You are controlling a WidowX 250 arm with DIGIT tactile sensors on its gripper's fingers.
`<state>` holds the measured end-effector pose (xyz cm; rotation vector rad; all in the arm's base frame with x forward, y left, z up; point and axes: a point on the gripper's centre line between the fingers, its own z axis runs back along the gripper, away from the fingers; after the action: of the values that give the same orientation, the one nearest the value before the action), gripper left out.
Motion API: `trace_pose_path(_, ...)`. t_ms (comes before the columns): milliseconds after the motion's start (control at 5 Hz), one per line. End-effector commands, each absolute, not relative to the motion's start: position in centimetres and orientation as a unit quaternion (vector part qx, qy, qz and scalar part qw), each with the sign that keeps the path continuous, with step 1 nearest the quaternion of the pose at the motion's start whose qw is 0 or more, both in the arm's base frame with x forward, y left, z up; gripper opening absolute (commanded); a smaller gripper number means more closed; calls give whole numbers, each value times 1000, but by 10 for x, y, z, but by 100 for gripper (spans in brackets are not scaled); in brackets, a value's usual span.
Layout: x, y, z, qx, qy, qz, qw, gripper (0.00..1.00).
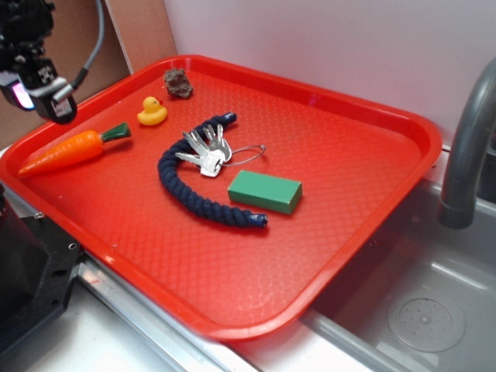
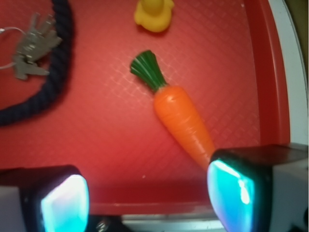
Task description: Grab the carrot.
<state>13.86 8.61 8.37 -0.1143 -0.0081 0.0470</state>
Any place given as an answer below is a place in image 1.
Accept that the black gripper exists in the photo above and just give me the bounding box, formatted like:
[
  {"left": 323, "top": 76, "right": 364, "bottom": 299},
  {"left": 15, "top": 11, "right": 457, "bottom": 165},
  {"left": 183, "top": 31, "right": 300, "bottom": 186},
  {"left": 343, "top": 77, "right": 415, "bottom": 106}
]
[{"left": 1, "top": 1, "right": 78, "bottom": 124}]

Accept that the orange toy carrot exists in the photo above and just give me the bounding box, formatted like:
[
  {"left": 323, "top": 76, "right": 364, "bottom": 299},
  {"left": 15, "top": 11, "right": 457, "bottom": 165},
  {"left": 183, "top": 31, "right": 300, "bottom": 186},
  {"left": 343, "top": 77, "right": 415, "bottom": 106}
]
[{"left": 18, "top": 122, "right": 132, "bottom": 176}]

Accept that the yellow rubber duck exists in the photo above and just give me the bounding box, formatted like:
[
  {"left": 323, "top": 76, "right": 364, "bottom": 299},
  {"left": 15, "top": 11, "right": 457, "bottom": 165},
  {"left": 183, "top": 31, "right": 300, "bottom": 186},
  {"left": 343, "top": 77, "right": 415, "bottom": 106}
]
[{"left": 136, "top": 96, "right": 168, "bottom": 126}]

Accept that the brown rock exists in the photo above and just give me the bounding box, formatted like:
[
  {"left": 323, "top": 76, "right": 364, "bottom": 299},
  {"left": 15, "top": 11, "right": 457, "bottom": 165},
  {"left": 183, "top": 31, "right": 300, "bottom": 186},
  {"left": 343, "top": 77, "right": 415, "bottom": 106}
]
[{"left": 164, "top": 68, "right": 194, "bottom": 99}]

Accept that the silver key bunch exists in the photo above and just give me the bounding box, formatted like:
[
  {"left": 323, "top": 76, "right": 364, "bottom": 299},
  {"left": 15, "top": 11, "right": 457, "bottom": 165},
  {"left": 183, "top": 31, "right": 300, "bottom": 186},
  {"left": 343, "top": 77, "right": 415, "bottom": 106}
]
[{"left": 174, "top": 124, "right": 233, "bottom": 177}]

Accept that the red plastic tray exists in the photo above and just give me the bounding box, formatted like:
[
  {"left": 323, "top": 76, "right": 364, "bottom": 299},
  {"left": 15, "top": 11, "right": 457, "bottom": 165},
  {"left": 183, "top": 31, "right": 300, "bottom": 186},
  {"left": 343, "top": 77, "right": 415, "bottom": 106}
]
[{"left": 1, "top": 56, "right": 442, "bottom": 341}]

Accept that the green rectangular block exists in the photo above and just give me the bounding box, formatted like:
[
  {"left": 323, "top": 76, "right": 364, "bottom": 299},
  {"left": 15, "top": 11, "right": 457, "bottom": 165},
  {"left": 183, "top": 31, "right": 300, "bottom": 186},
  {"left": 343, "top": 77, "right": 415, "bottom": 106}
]
[{"left": 228, "top": 170, "right": 303, "bottom": 215}]

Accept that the grey faucet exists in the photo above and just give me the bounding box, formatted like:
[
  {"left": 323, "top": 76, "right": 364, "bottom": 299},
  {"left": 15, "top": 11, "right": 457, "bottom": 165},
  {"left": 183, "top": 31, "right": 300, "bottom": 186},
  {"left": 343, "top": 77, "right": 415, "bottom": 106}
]
[{"left": 437, "top": 60, "right": 495, "bottom": 229}]

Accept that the grey sink basin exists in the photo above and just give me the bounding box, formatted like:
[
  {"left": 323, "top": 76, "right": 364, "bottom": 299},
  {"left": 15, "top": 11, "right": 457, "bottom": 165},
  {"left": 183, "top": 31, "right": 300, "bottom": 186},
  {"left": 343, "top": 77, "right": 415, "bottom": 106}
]
[{"left": 302, "top": 181, "right": 495, "bottom": 371}]

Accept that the round sink drain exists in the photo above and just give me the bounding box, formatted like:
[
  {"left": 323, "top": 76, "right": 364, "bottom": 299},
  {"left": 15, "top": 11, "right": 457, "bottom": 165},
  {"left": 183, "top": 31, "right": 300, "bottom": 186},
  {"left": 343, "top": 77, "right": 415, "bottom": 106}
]
[{"left": 387, "top": 291, "right": 466, "bottom": 353}]

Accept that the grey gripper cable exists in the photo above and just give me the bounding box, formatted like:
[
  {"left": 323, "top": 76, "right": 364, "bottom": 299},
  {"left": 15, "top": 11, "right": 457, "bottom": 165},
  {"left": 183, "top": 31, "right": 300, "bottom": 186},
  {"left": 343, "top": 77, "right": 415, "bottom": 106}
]
[{"left": 52, "top": 0, "right": 105, "bottom": 104}]

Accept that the dark blue twisted rope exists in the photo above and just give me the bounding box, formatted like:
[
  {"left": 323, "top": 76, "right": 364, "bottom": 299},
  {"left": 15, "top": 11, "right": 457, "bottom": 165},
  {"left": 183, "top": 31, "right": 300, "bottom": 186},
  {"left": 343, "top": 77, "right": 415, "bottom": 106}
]
[{"left": 157, "top": 112, "right": 270, "bottom": 229}]

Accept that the thin wire key ring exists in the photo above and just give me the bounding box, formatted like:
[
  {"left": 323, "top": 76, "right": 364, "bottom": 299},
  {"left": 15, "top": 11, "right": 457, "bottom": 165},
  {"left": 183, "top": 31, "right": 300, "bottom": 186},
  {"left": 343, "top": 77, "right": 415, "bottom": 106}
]
[{"left": 220, "top": 143, "right": 267, "bottom": 167}]

